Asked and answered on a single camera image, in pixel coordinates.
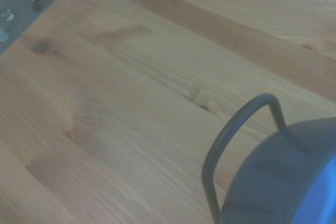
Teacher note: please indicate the clear round caster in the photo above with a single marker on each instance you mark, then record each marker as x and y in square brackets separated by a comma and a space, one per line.
[7, 15]

